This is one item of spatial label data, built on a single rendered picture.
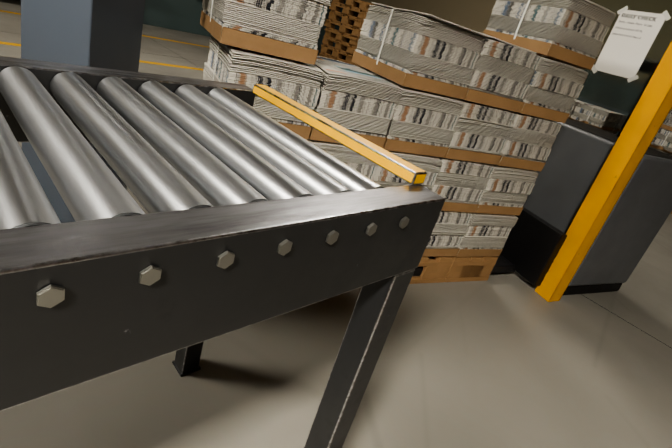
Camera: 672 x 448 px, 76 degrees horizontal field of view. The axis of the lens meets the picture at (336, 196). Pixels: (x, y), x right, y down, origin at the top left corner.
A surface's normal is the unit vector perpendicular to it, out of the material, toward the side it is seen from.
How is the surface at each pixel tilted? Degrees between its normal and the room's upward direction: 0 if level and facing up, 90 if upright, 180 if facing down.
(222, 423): 0
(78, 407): 0
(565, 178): 90
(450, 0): 90
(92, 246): 0
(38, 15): 90
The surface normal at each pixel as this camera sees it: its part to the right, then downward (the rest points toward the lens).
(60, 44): -0.22, 0.33
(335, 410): -0.71, 0.08
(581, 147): -0.87, -0.06
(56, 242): 0.27, -0.89
